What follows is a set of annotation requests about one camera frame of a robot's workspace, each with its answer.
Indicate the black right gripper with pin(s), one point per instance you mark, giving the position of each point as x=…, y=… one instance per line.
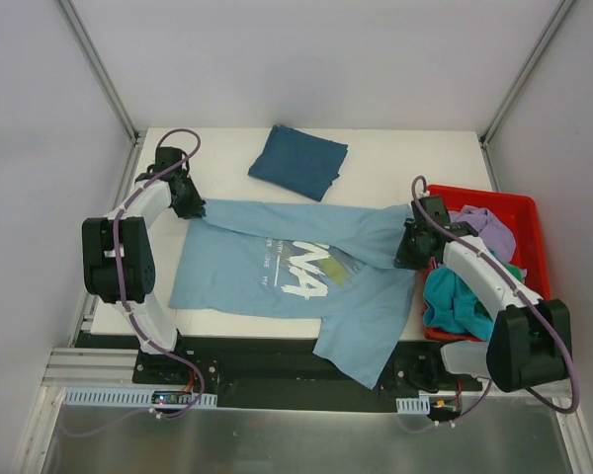
x=408, y=248

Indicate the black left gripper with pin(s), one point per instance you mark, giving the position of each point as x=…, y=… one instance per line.
x=189, y=203

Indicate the light blue t shirt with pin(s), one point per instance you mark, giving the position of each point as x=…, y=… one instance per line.
x=304, y=261

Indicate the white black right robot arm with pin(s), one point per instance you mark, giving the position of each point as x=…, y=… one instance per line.
x=530, y=344

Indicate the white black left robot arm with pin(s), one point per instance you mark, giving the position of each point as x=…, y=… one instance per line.
x=118, y=262

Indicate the teal t shirt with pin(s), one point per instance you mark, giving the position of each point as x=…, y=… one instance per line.
x=452, y=307

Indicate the lilac t shirt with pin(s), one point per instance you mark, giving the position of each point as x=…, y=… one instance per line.
x=496, y=236

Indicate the green t shirt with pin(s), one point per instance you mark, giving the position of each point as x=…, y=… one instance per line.
x=516, y=272

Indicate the folded navy blue t shirt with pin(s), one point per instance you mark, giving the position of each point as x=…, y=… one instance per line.
x=299, y=162

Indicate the red plastic bin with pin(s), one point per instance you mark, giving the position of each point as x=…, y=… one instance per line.
x=520, y=215

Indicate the right white cable duct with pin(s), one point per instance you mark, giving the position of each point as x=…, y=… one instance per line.
x=413, y=406

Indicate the white cable duct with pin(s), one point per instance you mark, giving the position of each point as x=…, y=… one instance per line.
x=413, y=406
x=137, y=398

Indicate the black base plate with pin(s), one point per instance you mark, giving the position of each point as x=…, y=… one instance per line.
x=281, y=374

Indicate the left aluminium frame post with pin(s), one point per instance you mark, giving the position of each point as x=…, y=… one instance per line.
x=77, y=27

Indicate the aluminium frame post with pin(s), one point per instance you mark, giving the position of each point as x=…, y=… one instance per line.
x=542, y=44
x=77, y=27

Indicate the left white cable duct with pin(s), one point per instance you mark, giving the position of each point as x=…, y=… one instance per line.
x=137, y=398

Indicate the right aluminium frame post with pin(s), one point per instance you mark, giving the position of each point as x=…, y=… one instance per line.
x=542, y=44

